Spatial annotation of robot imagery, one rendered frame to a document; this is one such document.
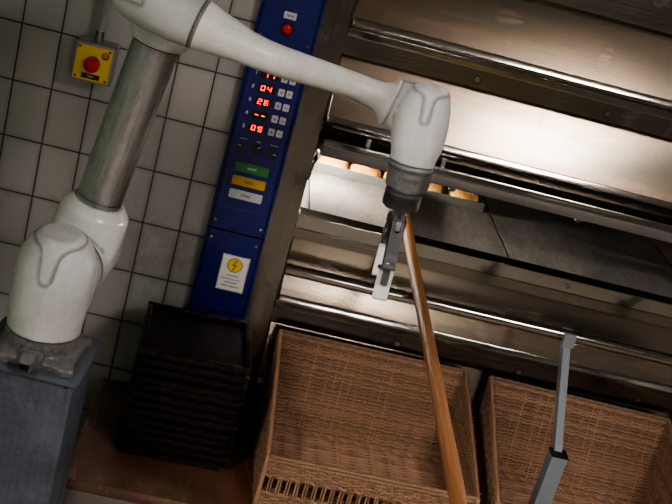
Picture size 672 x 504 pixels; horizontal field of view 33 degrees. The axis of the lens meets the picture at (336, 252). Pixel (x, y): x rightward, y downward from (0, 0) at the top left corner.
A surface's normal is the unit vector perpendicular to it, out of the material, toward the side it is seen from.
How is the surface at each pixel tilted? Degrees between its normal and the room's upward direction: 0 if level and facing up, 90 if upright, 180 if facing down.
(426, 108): 76
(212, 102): 90
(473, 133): 70
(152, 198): 90
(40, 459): 90
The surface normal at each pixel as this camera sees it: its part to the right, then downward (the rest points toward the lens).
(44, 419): -0.04, 0.35
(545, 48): 0.11, 0.04
